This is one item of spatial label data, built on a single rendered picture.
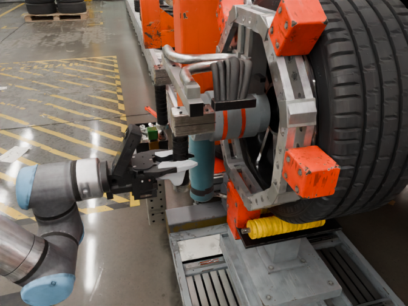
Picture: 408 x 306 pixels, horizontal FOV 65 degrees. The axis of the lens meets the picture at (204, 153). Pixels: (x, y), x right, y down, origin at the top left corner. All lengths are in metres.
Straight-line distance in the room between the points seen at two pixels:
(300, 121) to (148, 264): 1.14
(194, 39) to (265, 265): 0.88
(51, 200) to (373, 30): 0.74
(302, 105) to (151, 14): 2.59
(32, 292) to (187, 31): 0.93
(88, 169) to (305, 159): 0.44
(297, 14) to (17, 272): 0.69
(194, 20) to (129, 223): 1.11
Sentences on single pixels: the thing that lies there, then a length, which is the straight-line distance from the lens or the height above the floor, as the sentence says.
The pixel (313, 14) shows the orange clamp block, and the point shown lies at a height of 1.14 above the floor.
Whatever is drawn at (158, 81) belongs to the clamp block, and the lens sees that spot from 0.99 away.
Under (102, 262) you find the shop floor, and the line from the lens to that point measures 1.68.
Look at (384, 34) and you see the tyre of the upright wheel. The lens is 0.78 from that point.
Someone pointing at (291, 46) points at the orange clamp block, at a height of 1.08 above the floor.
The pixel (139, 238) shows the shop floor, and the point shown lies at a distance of 1.74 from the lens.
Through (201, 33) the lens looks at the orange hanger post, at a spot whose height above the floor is 1.00.
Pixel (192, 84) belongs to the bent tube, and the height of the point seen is 1.00.
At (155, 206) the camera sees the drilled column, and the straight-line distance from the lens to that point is 1.72.
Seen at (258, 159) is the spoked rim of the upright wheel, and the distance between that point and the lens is 1.12.
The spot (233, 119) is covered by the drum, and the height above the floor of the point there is 0.87.
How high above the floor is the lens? 1.22
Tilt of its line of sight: 31 degrees down
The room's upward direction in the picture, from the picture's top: straight up
